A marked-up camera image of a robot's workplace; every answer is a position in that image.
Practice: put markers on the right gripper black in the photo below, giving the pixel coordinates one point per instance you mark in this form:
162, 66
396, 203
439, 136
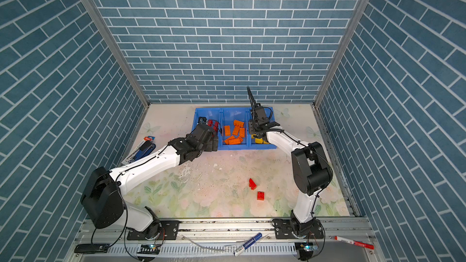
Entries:
251, 126

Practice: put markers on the red white marker pen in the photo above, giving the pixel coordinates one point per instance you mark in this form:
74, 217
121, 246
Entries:
354, 242

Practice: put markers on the blue white marker pen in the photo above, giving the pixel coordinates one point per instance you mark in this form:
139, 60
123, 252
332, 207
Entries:
246, 245

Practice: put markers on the orange lego brick extra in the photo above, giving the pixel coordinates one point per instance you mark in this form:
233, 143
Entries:
236, 131

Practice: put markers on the black flat device on rail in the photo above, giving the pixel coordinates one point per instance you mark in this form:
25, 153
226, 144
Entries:
91, 248

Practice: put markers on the orange lego brick bottom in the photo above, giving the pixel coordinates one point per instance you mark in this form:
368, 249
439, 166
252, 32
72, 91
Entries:
227, 131

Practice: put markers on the blue three-compartment bin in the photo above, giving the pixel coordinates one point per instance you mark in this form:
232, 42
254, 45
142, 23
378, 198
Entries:
226, 116

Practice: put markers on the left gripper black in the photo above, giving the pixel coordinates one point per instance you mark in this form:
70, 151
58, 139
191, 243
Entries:
211, 147

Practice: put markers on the red lego brick small lone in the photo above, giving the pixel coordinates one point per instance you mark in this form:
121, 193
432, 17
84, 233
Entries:
261, 196

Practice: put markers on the yellow lego brick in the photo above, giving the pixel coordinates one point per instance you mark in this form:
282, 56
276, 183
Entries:
260, 141

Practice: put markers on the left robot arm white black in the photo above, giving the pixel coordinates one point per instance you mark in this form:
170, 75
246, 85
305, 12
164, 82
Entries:
104, 194

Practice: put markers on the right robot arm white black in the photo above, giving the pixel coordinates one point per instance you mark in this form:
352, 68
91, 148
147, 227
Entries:
311, 171

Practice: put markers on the red lego brick tilted small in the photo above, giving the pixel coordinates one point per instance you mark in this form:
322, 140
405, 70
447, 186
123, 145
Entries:
252, 184

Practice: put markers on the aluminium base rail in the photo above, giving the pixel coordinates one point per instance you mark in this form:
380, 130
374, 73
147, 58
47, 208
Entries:
215, 239

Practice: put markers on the blue stapler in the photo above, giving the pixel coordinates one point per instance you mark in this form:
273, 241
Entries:
144, 149

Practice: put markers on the orange lego brick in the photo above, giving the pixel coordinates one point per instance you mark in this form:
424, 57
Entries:
233, 140
227, 131
242, 132
239, 123

